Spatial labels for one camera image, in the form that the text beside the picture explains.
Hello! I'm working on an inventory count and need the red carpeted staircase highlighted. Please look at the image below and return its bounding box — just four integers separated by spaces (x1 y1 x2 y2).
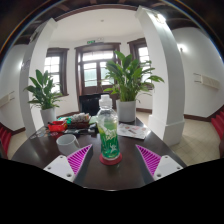
0 123 13 158
210 104 224 141

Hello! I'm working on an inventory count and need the basket of snacks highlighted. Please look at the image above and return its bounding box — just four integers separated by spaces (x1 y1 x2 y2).
68 112 92 129

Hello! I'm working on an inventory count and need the long white wall unit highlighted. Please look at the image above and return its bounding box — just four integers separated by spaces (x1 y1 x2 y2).
193 72 222 90

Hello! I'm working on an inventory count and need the narrow dark-framed window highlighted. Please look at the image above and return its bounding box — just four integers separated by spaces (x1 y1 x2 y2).
127 37 151 84

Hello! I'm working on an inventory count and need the clear green-labelled drink bottle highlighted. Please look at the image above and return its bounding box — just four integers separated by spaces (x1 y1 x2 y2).
96 94 120 160

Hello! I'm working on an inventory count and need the large potted green plant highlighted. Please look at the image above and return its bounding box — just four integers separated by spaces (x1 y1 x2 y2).
103 49 165 124

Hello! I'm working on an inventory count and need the pillar lamp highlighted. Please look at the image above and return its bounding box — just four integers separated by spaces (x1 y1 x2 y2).
154 13 167 25

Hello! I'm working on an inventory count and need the short white wall unit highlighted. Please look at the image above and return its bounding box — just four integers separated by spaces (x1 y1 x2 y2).
0 91 16 108

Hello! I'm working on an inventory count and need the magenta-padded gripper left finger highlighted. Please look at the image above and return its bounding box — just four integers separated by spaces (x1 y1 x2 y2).
43 143 95 186

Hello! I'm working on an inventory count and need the small potted green plant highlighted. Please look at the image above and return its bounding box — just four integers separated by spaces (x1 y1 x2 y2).
23 68 64 127

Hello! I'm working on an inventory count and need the black chair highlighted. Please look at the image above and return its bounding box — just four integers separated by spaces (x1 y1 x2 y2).
78 92 118 117

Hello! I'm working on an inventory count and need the black handheld device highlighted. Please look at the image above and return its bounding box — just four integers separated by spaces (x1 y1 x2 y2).
63 128 98 136

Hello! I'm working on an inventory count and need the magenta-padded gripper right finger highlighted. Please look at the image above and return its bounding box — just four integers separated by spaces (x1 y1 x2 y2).
134 144 184 185

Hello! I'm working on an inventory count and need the wall lamp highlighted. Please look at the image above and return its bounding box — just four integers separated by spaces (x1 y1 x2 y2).
176 43 188 54

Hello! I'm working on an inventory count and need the white mug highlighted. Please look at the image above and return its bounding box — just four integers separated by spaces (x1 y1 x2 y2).
55 133 81 157

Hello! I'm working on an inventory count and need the green book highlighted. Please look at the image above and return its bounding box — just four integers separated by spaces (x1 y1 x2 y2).
88 115 100 125

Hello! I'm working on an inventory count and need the dark wooden glass door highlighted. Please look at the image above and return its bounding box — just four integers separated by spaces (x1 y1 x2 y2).
74 42 122 98

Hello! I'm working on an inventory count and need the wide dark-framed window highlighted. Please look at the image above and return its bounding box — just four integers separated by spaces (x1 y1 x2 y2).
44 47 70 98

